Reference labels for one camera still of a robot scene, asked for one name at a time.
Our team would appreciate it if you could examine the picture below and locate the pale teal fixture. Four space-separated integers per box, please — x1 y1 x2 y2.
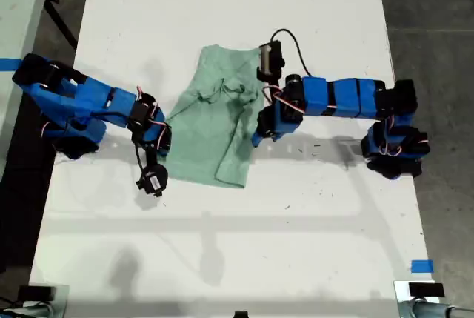
398 299 474 318
0 302 53 318

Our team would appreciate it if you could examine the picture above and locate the black camera cable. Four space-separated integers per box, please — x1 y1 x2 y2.
133 134 146 176
271 28 314 78

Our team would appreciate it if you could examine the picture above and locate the pale green T-shirt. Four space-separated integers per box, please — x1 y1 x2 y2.
162 45 266 189

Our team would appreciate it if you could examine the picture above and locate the small black box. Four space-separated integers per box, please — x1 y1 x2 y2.
18 285 55 300
409 282 445 297

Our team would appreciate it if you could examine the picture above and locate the grey metal plate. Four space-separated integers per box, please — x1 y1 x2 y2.
393 279 441 318
28 284 70 318

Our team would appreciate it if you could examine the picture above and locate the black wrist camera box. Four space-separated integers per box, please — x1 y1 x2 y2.
256 41 286 82
135 164 170 198

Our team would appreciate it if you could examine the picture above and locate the black diagonal strut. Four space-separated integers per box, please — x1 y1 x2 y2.
44 0 79 48

